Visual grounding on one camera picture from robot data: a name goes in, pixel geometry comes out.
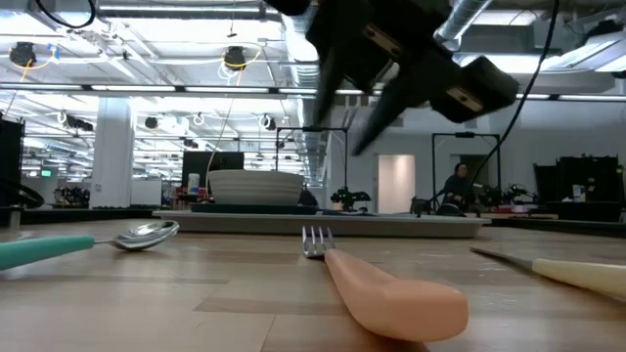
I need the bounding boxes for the grey plastic tray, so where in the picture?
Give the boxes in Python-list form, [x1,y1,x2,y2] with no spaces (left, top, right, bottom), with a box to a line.
[152,209,491,240]

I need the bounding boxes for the white ceramic bowl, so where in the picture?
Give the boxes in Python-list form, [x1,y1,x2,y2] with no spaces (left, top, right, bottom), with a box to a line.
[207,169,305,206]

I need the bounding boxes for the black equipment cases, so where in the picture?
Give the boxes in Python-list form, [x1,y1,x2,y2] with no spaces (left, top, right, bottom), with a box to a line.
[532,154,625,222]

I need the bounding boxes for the dark teal plate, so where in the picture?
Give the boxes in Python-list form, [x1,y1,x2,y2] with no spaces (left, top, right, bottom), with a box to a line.
[189,203,319,217]

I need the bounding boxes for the green handled spoon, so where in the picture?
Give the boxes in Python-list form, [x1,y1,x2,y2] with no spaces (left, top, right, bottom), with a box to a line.
[0,219,181,271]

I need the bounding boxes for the black monitor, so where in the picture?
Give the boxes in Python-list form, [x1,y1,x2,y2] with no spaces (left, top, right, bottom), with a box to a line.
[181,150,245,197]

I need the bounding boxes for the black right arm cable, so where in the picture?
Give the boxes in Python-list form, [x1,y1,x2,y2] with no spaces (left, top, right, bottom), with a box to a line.
[469,0,561,197]

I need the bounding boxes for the silver smooth ventilation duct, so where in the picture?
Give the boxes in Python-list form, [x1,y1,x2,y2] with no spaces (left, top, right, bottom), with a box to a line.
[434,0,493,45]

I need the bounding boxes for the orange handled fork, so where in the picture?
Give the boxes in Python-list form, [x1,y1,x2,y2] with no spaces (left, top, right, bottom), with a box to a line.
[301,225,470,343]

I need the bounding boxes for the black background station frame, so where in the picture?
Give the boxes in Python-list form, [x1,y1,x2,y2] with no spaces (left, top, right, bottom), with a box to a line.
[431,131,501,211]

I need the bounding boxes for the white square pillar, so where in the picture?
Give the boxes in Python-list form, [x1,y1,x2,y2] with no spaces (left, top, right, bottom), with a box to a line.
[90,97,135,210]

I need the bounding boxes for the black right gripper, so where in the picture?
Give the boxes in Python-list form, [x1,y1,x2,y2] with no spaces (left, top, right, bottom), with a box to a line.
[266,0,520,157]

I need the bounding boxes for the person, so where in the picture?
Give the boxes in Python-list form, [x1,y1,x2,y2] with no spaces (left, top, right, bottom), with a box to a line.
[442,162,473,206]

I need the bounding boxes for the silver corrugated ventilation duct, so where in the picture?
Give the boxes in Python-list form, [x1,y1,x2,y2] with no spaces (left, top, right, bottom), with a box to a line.
[281,14,319,89]

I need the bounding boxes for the yellow handled knife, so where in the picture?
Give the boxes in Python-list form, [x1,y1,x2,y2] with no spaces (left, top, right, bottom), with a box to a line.
[468,246,626,300]

